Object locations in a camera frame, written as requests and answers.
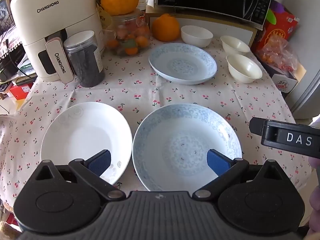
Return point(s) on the white refrigerator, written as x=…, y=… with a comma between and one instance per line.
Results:
x=305, y=55

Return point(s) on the clear bag of orange snacks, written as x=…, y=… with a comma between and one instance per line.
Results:
x=277, y=52

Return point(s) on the pile of small oranges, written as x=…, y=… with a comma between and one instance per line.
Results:
x=135, y=40

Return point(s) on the cream bowl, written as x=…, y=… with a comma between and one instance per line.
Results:
x=243, y=68
x=235, y=45

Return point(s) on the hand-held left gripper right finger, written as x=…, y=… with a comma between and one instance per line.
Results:
x=217, y=162

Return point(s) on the white swirl-pattern plate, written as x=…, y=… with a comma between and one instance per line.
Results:
x=82, y=132

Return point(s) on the person's right hand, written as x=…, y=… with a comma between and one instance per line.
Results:
x=315, y=207

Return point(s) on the clear jar with dark contents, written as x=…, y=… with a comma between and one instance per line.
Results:
x=86, y=62

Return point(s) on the white air fryer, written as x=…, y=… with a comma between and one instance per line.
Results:
x=50, y=15

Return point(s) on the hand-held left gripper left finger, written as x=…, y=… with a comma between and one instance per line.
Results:
x=100, y=163

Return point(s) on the white lace cloth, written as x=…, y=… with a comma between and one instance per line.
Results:
x=11, y=42

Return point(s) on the glass teapot with wooden lid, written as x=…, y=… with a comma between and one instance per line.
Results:
x=125, y=20

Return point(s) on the small red box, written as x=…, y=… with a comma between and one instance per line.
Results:
x=21, y=91

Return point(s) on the red cardboard box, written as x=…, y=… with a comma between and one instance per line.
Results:
x=282, y=27

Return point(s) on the yellow printed packet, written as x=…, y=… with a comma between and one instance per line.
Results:
x=103, y=15

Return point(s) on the blue and white carton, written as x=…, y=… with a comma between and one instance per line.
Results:
x=285, y=85

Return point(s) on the white gold-framed board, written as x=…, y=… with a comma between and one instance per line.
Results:
x=225, y=27

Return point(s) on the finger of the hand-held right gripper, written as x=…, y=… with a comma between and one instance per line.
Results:
x=280, y=137

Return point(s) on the stack of white cups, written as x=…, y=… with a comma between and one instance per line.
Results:
x=142, y=0

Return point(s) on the white round bowl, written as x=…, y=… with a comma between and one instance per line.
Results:
x=197, y=36

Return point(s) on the blue patterned plate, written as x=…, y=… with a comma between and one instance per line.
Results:
x=180, y=130
x=182, y=63

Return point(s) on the cherry print tablecloth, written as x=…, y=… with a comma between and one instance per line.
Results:
x=140, y=92

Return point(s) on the cat picture frame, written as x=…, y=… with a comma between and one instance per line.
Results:
x=5, y=10

